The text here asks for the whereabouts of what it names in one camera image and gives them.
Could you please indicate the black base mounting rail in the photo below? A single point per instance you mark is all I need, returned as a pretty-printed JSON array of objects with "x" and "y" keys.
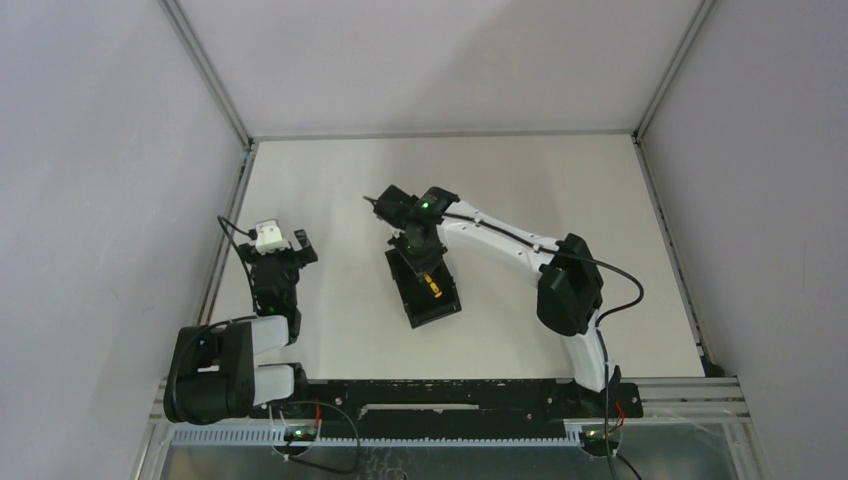
[{"x": 485, "y": 410}]

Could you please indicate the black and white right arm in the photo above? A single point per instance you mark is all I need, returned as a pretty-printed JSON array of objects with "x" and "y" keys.
[{"x": 565, "y": 276}]

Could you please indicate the controller board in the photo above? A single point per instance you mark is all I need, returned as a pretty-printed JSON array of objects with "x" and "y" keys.
[
  {"x": 598, "y": 443},
  {"x": 301, "y": 434}
]

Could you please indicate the aluminium frame left rail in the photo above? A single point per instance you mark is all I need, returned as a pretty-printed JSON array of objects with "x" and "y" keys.
[{"x": 225, "y": 244}]

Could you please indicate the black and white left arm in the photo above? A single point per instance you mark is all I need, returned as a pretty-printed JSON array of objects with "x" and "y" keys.
[{"x": 214, "y": 374}]

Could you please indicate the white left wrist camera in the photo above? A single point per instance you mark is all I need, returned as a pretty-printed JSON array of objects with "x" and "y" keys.
[{"x": 270, "y": 238}]

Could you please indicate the aluminium frame back rail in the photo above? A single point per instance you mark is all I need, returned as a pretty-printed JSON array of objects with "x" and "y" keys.
[{"x": 442, "y": 134}]

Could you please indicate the aluminium frame rail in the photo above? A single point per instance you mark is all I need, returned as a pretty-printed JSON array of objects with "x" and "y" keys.
[
  {"x": 225, "y": 244},
  {"x": 442, "y": 134},
  {"x": 710, "y": 368}
]

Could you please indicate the white slotted cable duct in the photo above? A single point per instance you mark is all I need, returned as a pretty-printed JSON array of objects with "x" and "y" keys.
[{"x": 234, "y": 435}]

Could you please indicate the yellow black screwdriver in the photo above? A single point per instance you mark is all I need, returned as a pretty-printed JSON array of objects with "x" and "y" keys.
[{"x": 433, "y": 286}]

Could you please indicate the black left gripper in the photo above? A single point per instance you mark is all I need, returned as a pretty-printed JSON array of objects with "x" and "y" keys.
[{"x": 281, "y": 255}]

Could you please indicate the aluminium frame right rail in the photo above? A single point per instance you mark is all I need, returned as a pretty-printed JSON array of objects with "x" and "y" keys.
[{"x": 710, "y": 368}]

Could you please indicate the left controller board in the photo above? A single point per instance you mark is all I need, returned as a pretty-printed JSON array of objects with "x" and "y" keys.
[{"x": 301, "y": 434}]

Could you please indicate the black plastic bin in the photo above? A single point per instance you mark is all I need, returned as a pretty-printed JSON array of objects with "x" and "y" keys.
[{"x": 418, "y": 302}]

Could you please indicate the right controller board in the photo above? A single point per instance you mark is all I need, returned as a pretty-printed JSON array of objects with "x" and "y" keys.
[{"x": 598, "y": 443}]

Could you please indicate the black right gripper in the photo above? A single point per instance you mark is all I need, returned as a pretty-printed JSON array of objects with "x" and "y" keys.
[{"x": 420, "y": 265}]

